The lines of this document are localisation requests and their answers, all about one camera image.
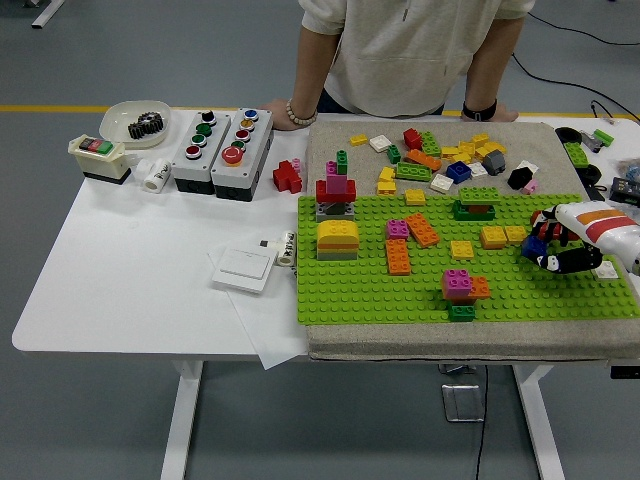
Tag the person's right hand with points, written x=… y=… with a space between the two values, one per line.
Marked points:
x=276 y=107

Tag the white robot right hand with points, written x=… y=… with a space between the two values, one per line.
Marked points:
x=595 y=225

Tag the person's left hand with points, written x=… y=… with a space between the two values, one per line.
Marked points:
x=505 y=116

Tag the yellow narrow toy brick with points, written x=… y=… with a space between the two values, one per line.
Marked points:
x=481 y=138

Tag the blue toy brick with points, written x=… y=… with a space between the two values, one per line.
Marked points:
x=531 y=246
x=459 y=171

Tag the person's right forearm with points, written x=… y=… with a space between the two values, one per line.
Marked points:
x=306 y=65

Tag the person's left forearm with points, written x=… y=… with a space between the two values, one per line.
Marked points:
x=487 y=75

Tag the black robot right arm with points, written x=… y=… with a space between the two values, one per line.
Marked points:
x=637 y=265

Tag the white toy brick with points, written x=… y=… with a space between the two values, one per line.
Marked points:
x=381 y=143
x=478 y=170
x=528 y=167
x=442 y=183
x=607 y=270

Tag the grey sloped toy brick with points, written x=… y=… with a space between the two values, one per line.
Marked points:
x=494 y=162

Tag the pink small toy brick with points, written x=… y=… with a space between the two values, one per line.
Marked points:
x=296 y=164
x=531 y=186

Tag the yellow glossy toy brick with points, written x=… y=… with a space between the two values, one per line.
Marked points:
x=386 y=188
x=461 y=157
x=387 y=174

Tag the black toy piece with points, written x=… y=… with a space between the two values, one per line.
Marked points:
x=520 y=179

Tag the red cross-shaped brick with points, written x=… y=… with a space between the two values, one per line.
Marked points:
x=286 y=177

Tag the green long toy brick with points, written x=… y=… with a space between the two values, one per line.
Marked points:
x=577 y=152
x=414 y=171

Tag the light green long brick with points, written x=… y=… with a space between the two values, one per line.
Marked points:
x=430 y=143
x=479 y=194

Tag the dark green narrow brick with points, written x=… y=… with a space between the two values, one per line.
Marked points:
x=394 y=154
x=342 y=161

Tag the light green small brick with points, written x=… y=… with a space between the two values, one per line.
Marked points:
x=604 y=135

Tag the orange long toy brick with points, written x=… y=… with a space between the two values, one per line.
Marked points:
x=398 y=257
x=424 y=160
x=422 y=231

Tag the magenta tall toy brick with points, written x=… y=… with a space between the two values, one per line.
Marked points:
x=336 y=181

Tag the red wide toy brick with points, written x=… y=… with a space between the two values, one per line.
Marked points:
x=321 y=192

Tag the dark green arch brick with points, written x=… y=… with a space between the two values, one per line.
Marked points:
x=462 y=215

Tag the yellow rounded toy brick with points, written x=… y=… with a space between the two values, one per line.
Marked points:
x=337 y=232

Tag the orange thin toy brick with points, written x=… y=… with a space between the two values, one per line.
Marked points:
x=337 y=246

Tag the dark green toy brick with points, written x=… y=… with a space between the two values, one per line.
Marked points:
x=462 y=313

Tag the green studded baseplate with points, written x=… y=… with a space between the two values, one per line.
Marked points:
x=350 y=290

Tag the black wristwatch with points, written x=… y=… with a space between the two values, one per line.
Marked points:
x=479 y=111

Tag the black small part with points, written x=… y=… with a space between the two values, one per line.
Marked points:
x=596 y=192

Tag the black box yellow marks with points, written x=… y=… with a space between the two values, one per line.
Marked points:
x=625 y=191

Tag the grey emergency-stop button box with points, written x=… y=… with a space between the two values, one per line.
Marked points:
x=242 y=160

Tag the clear bag blue parts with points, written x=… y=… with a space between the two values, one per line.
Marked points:
x=631 y=167

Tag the grey-brown mat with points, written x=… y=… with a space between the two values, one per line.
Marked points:
x=340 y=135

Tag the silver metal part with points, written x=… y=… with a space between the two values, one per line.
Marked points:
x=591 y=141

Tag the grey push-button box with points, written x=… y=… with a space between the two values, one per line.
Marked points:
x=200 y=155

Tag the person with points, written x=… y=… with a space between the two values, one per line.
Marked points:
x=395 y=50

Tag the black gear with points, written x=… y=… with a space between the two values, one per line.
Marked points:
x=145 y=125

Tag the white labelled tube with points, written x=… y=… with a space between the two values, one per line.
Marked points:
x=157 y=176
x=286 y=247

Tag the small white adapter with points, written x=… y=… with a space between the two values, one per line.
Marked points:
x=266 y=245

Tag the white plain tube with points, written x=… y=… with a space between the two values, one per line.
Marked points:
x=141 y=171

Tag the black desk control panel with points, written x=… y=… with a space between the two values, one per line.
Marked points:
x=625 y=373

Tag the white bowl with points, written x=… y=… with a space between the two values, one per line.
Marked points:
x=120 y=120

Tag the white table leg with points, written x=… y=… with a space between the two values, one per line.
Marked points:
x=182 y=415
x=540 y=415

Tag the silver floor box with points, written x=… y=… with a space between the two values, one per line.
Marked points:
x=462 y=402

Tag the white paper sheet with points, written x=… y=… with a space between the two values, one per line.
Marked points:
x=270 y=330

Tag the white foot of table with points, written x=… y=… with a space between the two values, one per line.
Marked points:
x=47 y=12

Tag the white wall switch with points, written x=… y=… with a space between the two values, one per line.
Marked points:
x=242 y=270

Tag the beige red-green switch box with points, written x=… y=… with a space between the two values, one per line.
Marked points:
x=97 y=157

